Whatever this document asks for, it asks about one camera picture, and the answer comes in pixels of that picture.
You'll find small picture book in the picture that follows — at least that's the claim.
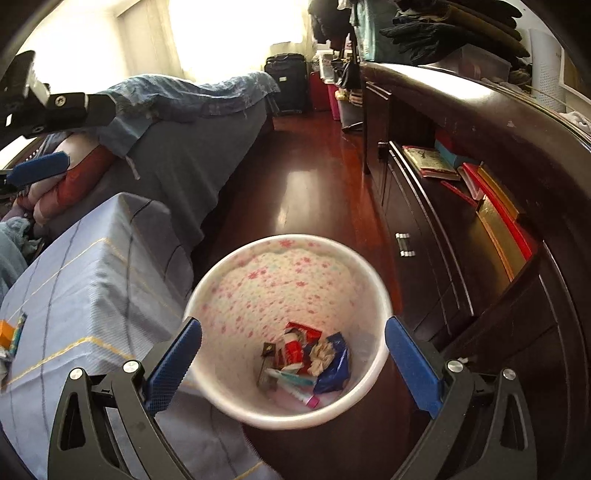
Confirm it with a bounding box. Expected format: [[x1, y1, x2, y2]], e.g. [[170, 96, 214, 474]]
[[402, 146, 461, 181]]

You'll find dark wooden dresser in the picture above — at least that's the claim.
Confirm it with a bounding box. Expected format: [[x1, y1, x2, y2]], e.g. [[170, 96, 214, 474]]
[[361, 63, 590, 479]]

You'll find red snack wrapper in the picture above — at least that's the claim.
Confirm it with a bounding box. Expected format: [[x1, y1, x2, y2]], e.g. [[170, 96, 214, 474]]
[[276, 322, 322, 374]]

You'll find hanging black jacket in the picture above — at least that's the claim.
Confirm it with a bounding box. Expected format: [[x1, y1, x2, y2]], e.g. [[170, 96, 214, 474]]
[[308, 0, 353, 51]]

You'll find folded pink red quilt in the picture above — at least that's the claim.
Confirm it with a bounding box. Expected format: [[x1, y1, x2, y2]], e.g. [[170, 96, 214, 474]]
[[4, 134, 117, 225]]

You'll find orange plastic piece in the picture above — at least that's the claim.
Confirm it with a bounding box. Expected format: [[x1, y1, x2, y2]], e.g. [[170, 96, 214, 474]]
[[0, 320, 15, 350]]

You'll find dark blue snack bag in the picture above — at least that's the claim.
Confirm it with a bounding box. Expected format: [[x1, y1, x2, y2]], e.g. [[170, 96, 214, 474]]
[[314, 332, 351, 395]]

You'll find red gold flat box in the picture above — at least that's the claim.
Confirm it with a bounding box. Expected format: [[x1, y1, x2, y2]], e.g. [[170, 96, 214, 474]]
[[441, 163, 538, 281]]

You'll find blue checked tablecloth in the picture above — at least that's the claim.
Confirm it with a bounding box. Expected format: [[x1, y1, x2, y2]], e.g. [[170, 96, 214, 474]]
[[0, 192, 283, 480]]

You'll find dark foil wrapper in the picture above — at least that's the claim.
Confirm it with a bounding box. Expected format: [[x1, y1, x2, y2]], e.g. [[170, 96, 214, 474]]
[[257, 342, 277, 392]]

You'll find beige cardboard box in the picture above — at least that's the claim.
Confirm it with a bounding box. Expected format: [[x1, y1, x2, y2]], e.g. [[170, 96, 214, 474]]
[[308, 339, 335, 377]]

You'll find light blue fleece towel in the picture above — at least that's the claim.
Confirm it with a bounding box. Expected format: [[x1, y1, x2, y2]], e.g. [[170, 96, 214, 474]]
[[0, 217, 42, 299]]

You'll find pink floral trash bin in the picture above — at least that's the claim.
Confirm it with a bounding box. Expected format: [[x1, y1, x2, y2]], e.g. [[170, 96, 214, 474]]
[[184, 234, 393, 430]]

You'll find black suitcase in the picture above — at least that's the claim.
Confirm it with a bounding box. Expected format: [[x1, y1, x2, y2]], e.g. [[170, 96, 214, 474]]
[[264, 53, 308, 113]]

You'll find blue grey blanket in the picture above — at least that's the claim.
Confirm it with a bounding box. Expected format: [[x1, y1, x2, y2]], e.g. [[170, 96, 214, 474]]
[[80, 71, 280, 157]]

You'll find teal snack wrapper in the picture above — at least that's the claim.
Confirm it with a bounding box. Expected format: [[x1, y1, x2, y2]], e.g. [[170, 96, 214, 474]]
[[9, 312, 27, 357]]

